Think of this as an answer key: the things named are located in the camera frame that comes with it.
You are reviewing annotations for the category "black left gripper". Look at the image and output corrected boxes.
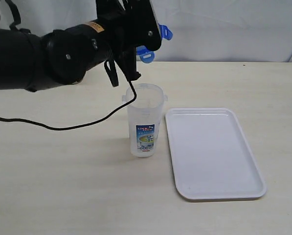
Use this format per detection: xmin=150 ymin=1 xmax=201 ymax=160
xmin=96 ymin=0 xmax=162 ymax=81

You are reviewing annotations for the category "blue plastic lid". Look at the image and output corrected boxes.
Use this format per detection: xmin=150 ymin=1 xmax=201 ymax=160
xmin=135 ymin=23 xmax=173 ymax=64

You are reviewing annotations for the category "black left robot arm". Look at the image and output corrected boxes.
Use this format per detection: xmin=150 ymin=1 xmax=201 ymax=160
xmin=0 ymin=0 xmax=162 ymax=92

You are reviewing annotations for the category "clear plastic tall container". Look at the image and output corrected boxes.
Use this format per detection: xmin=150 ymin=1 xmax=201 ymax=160
xmin=127 ymin=83 xmax=167 ymax=158

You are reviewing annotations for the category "white fabric backdrop curtain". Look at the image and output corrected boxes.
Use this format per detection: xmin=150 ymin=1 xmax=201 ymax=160
xmin=13 ymin=0 xmax=292 ymax=62

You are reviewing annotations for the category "white rectangular plastic tray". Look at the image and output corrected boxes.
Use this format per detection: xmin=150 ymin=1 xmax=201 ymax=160
xmin=165 ymin=108 xmax=267 ymax=201

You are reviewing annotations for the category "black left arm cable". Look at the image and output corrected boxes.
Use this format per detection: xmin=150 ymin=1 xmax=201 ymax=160
xmin=0 ymin=0 xmax=138 ymax=131

